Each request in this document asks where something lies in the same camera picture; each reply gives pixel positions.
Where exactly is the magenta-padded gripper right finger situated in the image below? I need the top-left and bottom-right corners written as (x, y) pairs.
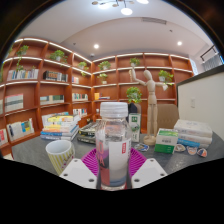
top-left (129, 147), bottom-right (168, 190)

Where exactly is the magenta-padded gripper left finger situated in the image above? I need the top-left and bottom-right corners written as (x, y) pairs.
top-left (59, 147), bottom-right (99, 190)

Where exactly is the clear plastic water bottle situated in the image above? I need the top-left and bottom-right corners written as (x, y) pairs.
top-left (95, 101), bottom-right (133, 191)

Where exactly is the white cup with yellow-green stripes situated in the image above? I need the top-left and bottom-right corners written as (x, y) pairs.
top-left (45, 139), bottom-right (76, 177)

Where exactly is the small round printed badge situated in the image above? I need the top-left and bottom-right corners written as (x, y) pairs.
top-left (135, 143), bottom-right (150, 153)
top-left (186, 146), bottom-right (198, 156)
top-left (196, 148), bottom-right (208, 158)
top-left (174, 143), bottom-right (187, 153)

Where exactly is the small green-white box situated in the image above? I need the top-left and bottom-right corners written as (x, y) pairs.
top-left (153, 128), bottom-right (180, 155)

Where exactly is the stack of dark books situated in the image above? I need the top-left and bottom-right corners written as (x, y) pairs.
top-left (77, 120), bottom-right (101, 145)

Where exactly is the tall green-white carton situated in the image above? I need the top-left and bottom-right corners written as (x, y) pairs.
top-left (128, 112), bottom-right (142, 143)

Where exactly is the stack of colourful books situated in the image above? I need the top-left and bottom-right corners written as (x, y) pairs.
top-left (39, 111), bottom-right (82, 142)

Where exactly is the beige chair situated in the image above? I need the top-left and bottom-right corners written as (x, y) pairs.
top-left (156, 103), bottom-right (180, 130)

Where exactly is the stack of white books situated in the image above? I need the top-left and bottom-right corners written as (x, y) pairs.
top-left (173, 118), bottom-right (214, 149)

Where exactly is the wooden artist mannequin figure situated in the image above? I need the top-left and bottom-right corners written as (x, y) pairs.
top-left (130, 64), bottom-right (169, 147)

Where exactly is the white partition with dark top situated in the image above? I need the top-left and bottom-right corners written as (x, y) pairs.
top-left (176, 64), bottom-right (224, 141)

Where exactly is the grey sheer curtain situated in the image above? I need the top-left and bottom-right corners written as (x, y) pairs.
top-left (203, 53), bottom-right (223, 72)

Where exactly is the ceiling air vent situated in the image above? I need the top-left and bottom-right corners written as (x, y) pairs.
top-left (141, 17), bottom-right (168, 25)

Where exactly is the branched ceiling lamp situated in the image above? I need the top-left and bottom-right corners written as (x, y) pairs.
top-left (91, 0), bottom-right (150, 16)

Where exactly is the wooden wall shelf unit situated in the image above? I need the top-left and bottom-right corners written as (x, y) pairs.
top-left (0, 37), bottom-right (195, 158)

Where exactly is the black curtain rail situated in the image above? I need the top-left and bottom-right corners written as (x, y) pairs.
top-left (199, 44), bottom-right (218, 62)

